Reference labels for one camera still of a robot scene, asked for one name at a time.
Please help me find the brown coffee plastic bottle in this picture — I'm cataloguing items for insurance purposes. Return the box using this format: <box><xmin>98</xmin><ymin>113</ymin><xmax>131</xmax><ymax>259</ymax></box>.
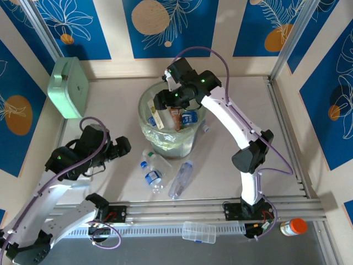
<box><xmin>169</xmin><ymin>107</ymin><xmax>183</xmax><ymax>130</ymax></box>

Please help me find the soda water bottle blue cap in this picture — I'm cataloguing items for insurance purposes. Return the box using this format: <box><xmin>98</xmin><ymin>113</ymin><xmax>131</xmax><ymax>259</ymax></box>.
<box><xmin>181</xmin><ymin>110</ymin><xmax>199</xmax><ymax>126</ymax></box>

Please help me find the small crushed blue label bottle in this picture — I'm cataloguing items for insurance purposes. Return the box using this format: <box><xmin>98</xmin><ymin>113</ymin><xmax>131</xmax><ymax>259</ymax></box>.
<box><xmin>140</xmin><ymin>161</ymin><xmax>165</xmax><ymax>195</ymax></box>

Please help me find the wide clear plastic bottle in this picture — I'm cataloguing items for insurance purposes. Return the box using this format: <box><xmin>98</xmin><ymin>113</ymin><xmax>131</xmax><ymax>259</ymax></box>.
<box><xmin>142</xmin><ymin>149</ymin><xmax>174</xmax><ymax>173</ymax></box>

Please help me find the crushed clear bluish bottle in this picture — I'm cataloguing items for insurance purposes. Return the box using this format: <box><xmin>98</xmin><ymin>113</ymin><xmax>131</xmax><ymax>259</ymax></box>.
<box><xmin>167</xmin><ymin>161</ymin><xmax>194</xmax><ymax>200</ymax></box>

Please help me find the clear green bin liner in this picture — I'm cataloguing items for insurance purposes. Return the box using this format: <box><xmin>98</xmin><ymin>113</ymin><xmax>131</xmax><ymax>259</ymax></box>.
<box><xmin>138</xmin><ymin>82</ymin><xmax>207</xmax><ymax>150</ymax></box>

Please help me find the clear plastic trash bin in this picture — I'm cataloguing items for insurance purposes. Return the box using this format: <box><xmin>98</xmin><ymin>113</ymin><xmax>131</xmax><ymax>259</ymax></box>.
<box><xmin>137</xmin><ymin>81</ymin><xmax>207</xmax><ymax>160</ymax></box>

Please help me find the mint green carry case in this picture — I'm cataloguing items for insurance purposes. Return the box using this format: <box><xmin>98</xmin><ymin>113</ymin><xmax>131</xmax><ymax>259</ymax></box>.
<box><xmin>46</xmin><ymin>56</ymin><xmax>90</xmax><ymax>119</ymax></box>

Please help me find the small controller circuit board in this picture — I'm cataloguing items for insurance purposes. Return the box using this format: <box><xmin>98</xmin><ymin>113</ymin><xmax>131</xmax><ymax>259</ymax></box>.
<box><xmin>244</xmin><ymin>222</ymin><xmax>274</xmax><ymax>240</ymax></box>
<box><xmin>88</xmin><ymin>220</ymin><xmax>111</xmax><ymax>230</ymax></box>

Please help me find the clear plastic organizer box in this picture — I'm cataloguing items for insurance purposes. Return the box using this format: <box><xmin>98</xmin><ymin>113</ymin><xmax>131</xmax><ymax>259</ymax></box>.
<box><xmin>181</xmin><ymin>220</ymin><xmax>217</xmax><ymax>245</ymax></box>

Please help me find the jar with orange lid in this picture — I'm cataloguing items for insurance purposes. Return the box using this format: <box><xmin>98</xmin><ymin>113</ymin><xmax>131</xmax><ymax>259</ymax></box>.
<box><xmin>280</xmin><ymin>218</ymin><xmax>309</xmax><ymax>238</ymax></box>

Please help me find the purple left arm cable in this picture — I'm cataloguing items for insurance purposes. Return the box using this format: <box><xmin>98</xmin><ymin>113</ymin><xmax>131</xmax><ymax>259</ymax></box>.
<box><xmin>0</xmin><ymin>116</ymin><xmax>108</xmax><ymax>259</ymax></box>

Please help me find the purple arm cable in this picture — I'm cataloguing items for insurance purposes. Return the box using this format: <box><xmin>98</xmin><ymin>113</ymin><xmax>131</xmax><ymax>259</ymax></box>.
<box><xmin>173</xmin><ymin>46</ymin><xmax>293</xmax><ymax>241</ymax></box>
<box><xmin>0</xmin><ymin>116</ymin><xmax>108</xmax><ymax>259</ymax></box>

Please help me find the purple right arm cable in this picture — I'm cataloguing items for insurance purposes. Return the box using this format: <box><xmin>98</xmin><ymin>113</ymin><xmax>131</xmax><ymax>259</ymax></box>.
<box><xmin>173</xmin><ymin>46</ymin><xmax>293</xmax><ymax>241</ymax></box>

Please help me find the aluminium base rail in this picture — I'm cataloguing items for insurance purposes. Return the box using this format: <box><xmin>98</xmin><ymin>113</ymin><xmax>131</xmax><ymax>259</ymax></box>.
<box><xmin>54</xmin><ymin>195</ymin><xmax>328</xmax><ymax>221</ymax></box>

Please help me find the white slotted cable duct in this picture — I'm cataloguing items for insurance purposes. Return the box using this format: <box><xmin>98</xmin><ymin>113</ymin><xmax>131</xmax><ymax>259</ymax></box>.
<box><xmin>73</xmin><ymin>222</ymin><xmax>247</xmax><ymax>237</ymax></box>

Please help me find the purple cable loop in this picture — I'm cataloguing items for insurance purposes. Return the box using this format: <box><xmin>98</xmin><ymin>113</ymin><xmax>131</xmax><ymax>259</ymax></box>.
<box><xmin>87</xmin><ymin>220</ymin><xmax>122</xmax><ymax>250</ymax></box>

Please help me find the aluminium side rail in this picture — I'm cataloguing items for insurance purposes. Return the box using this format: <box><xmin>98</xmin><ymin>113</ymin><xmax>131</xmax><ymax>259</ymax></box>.
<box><xmin>263</xmin><ymin>76</ymin><xmax>328</xmax><ymax>199</ymax></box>

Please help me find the aluminium frame post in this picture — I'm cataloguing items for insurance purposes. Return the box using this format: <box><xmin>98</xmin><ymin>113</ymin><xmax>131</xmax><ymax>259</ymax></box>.
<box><xmin>270</xmin><ymin>0</ymin><xmax>315</xmax><ymax>81</ymax></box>
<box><xmin>19</xmin><ymin>0</ymin><xmax>66</xmax><ymax>60</ymax></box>

